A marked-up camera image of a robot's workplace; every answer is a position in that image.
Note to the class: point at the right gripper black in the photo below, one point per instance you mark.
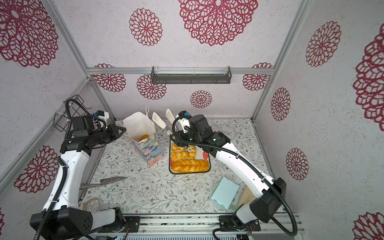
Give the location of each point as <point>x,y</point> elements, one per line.
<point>181,137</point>

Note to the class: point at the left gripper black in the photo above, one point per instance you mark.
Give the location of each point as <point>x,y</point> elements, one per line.
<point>113,129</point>

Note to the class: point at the bread roll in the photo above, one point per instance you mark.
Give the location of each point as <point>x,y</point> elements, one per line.
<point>192,152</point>

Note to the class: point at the knotted bread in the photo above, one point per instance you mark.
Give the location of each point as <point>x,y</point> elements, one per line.
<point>176,149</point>

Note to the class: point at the floral paper bag white interior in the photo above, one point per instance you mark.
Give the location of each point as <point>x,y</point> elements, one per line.
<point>140,129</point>

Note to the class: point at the metal tongs with white tips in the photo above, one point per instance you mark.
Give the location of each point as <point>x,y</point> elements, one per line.
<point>161,123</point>

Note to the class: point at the croissant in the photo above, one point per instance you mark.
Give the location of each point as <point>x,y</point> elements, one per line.
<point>144,137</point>

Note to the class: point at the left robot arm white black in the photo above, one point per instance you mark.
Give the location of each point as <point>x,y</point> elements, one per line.
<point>61,217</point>

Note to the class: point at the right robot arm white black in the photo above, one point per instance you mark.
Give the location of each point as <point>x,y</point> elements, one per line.
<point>269,203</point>

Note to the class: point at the flaky pastry bread left front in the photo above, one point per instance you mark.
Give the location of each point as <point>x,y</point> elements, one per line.
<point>177,156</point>

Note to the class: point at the long braided bread loaf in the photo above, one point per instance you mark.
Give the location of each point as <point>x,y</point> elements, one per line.
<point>190,166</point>

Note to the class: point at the white tray with black rim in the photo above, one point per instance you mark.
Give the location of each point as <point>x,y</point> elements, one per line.
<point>200,155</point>

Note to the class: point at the grey knife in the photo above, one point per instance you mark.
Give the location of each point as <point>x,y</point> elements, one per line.
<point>102,182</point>

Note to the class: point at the mint green box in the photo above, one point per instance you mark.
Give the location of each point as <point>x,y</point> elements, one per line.
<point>224,193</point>

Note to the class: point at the tape roll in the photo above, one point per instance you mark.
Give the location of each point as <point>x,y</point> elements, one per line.
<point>93,205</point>

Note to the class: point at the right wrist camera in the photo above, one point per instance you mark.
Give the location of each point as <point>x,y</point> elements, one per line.
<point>184,122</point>

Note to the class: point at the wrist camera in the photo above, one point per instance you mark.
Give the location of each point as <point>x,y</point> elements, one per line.
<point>89,123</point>
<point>184,122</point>

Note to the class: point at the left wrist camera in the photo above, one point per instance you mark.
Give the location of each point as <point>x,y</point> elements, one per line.
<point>89,123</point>

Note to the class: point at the black wire wall rack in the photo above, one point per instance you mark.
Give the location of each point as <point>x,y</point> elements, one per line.
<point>61,119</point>

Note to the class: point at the black wall shelf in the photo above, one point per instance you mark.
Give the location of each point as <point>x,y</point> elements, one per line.
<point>190,76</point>

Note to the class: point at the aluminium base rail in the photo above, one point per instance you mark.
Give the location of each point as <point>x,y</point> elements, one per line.
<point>195,224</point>

